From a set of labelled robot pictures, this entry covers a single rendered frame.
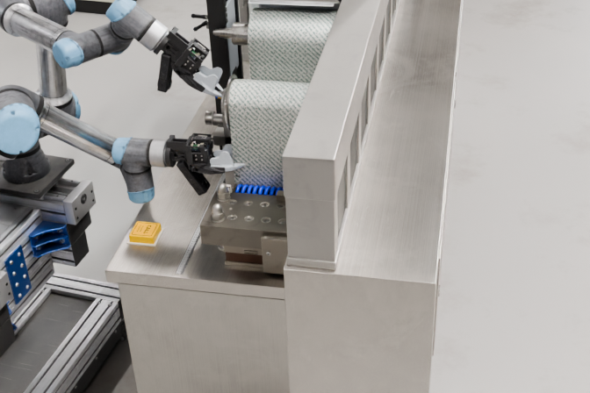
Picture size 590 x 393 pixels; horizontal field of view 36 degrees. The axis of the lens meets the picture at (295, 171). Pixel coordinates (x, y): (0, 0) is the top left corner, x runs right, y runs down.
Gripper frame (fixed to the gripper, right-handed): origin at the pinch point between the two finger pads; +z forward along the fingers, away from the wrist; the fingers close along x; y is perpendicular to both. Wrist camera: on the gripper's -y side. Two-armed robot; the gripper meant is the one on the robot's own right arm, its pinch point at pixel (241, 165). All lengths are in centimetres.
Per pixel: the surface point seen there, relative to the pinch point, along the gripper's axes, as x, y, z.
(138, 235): -13.0, -16.6, -26.8
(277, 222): -15.9, -6.1, 12.9
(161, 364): -26, -51, -20
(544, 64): 301, -109, 104
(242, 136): -0.3, 9.4, 1.2
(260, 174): -0.3, -2.1, 5.3
